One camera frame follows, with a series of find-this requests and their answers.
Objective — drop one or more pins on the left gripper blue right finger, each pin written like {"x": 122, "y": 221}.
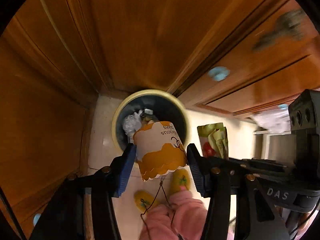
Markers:
{"x": 200, "y": 174}

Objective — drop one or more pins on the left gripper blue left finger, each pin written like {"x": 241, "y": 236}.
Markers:
{"x": 110, "y": 182}

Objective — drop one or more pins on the green snack packet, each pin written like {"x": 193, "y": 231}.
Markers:
{"x": 214, "y": 140}

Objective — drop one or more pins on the clear plastic bottle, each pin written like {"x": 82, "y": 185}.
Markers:
{"x": 147, "y": 117}

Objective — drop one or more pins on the round black trash bin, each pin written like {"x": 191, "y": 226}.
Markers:
{"x": 147, "y": 106}

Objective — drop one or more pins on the yellow slipper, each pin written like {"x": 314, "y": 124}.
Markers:
{"x": 144, "y": 200}
{"x": 180, "y": 181}

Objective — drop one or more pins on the blue cabinet knob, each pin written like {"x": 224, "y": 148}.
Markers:
{"x": 218, "y": 73}

